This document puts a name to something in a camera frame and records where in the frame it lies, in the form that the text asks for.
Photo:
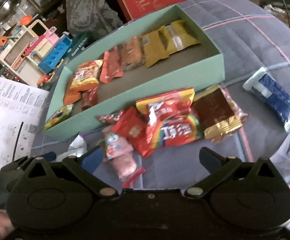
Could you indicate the orange-red snack packet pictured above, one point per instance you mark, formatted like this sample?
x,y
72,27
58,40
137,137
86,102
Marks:
x,y
111,65

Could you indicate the pink marshmallow packet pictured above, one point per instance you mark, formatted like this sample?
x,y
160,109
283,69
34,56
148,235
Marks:
x,y
125,167

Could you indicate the orange toy plate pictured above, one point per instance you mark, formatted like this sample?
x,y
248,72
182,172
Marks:
x,y
26,19

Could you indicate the orange toy pieces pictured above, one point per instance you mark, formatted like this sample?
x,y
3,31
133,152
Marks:
x,y
46,78

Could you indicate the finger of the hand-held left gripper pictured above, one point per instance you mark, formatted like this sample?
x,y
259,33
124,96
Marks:
x,y
50,156

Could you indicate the glass display cabinet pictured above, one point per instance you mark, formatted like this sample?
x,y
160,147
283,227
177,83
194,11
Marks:
x,y
39,0

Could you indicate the orange snack packet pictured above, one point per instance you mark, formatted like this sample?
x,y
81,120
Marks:
x,y
71,97

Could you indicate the clear brown cake packet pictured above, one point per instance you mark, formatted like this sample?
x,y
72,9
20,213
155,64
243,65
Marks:
x,y
132,53

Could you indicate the teal toy kitchen box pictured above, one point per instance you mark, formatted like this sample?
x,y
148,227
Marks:
x,y
81,43

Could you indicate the cream pink toy kitchen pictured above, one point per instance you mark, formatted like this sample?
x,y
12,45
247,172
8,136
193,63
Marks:
x,y
17,52

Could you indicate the blue toy block tray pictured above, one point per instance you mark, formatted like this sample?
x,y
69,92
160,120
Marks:
x,y
53,55

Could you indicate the mint green cardboard box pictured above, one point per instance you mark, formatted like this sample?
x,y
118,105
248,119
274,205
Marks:
x,y
160,72

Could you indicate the orange toy pumpkin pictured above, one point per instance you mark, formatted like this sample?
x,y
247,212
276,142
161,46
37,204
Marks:
x,y
4,41

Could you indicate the white printed paper sheet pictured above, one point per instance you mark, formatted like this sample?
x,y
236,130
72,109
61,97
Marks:
x,y
4,120

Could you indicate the grey lace cushion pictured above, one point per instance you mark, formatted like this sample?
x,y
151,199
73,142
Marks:
x,y
90,12

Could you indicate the dark red small packet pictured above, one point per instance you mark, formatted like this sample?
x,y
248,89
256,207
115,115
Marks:
x,y
88,100

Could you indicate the white crumpled paper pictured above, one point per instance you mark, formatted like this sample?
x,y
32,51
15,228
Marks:
x,y
274,8

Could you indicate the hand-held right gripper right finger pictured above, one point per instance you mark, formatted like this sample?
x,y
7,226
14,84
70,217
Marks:
x,y
210,158

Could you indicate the yellow packet with clear stripe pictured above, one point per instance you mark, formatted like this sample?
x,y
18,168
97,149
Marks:
x,y
182,37

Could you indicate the blue plaid blanket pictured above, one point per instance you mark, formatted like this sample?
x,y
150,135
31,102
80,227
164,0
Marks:
x,y
247,42

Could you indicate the blue packet with white ends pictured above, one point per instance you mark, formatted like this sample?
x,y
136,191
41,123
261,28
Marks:
x,y
275,97

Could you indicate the silver foil snack packet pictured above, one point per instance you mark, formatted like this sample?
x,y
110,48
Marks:
x,y
78,142

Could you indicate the colourful yellow red snack packet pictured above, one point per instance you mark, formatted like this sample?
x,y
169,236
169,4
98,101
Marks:
x,y
86,76

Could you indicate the brown gold snack packet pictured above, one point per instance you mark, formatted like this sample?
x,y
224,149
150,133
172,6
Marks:
x,y
212,110

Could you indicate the small red snack packet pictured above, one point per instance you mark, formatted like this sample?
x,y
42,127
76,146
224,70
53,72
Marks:
x,y
132,130

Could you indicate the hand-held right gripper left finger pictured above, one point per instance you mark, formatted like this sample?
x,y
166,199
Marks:
x,y
92,157

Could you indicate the red white candy packet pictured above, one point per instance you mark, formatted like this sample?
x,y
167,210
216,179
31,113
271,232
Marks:
x,y
107,118

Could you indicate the red rainbow candy packet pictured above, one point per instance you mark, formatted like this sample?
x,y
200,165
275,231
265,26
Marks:
x,y
170,125

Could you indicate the pink printed snack packet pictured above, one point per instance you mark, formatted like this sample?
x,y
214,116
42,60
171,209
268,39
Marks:
x,y
117,142

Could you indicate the red plastic strip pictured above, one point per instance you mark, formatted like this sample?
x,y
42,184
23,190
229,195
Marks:
x,y
133,177

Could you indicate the metal bowl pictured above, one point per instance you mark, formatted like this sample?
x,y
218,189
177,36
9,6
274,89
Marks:
x,y
6,10

